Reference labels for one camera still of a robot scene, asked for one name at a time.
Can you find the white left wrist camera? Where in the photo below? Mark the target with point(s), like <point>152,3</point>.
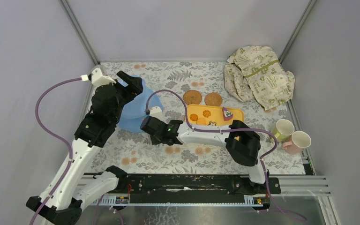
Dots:
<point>97,77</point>

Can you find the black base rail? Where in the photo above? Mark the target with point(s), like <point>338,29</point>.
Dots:
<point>147,183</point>

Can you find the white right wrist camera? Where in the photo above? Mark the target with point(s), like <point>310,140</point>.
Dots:
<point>155,112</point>

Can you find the orange waffle cookie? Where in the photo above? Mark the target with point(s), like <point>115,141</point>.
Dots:
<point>201,121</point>

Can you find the floral tablecloth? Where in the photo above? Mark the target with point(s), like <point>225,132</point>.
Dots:
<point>134,153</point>

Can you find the yellow serving tray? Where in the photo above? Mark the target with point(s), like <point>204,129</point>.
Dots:
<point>216,114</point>

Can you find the green paper cup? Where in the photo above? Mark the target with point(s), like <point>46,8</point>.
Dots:
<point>283,129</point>

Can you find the orange flower cookie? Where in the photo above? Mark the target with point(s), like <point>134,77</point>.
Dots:
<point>206,113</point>

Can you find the orange round cookie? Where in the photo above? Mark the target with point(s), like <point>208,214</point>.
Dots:
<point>193,117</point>

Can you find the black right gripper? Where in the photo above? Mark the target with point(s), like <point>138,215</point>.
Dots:
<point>155,141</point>

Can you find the printed cloth bag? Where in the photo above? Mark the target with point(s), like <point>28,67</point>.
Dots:
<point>255,73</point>

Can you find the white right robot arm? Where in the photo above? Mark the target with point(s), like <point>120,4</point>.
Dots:
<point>241,142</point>

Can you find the blue three-tier cake stand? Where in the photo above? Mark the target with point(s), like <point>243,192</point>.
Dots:
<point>134,113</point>

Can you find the woven rattan coaster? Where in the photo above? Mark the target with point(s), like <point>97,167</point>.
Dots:
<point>192,97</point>
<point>213,99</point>

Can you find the star shaped cookie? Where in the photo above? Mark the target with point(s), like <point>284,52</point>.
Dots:
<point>211,123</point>

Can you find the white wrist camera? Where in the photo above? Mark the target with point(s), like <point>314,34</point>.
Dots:
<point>97,77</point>
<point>155,112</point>

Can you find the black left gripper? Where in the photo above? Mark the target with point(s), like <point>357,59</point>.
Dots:
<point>128,86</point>

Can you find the purple cake slice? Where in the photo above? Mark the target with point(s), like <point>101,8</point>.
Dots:
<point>227,115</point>

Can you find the pink paper cup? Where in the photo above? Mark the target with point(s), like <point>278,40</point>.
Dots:
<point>297,142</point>

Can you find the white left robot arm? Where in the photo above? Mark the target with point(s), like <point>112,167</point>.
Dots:
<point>62,203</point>

